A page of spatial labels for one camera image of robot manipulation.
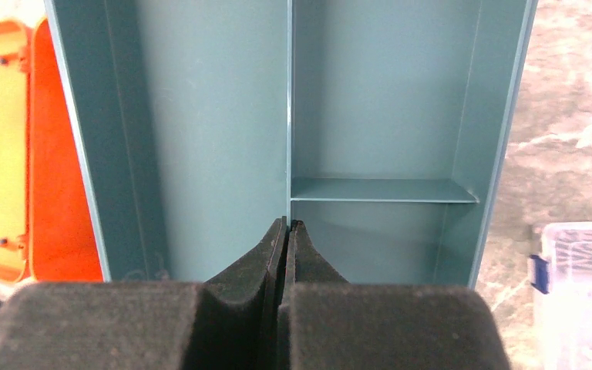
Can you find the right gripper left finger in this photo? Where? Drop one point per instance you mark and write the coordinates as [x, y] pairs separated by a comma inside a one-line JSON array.
[[223, 323]]

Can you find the clear plastic case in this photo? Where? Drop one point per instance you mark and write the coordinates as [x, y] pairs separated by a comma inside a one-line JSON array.
[[561, 278]]

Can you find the teal plastic tray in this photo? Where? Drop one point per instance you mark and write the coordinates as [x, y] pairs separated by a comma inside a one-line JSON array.
[[382, 125]]

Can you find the orange medicine box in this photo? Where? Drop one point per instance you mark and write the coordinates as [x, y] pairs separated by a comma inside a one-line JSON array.
[[46, 233]]

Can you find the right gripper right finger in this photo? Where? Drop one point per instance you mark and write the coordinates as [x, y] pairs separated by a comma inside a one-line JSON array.
[[326, 322]]

